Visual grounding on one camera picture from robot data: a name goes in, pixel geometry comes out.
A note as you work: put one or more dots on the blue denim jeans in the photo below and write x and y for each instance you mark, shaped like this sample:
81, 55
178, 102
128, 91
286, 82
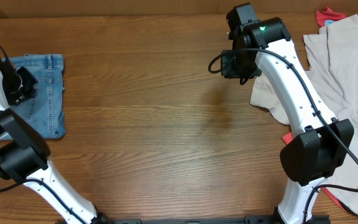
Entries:
44, 112

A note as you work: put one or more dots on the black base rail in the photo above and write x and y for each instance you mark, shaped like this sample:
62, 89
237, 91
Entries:
194, 221

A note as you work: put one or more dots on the red cloth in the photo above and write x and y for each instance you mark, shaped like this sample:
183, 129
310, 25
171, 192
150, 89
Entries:
327, 16

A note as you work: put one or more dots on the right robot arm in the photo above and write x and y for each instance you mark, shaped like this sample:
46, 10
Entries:
320, 141

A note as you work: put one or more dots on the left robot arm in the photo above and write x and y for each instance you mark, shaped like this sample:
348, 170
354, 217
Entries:
25, 155

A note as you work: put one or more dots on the beige shirt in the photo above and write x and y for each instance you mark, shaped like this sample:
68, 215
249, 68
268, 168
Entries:
333, 59

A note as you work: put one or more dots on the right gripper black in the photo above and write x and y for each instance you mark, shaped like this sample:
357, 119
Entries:
229, 73

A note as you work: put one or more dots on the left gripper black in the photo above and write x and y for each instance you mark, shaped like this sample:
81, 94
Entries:
29, 90

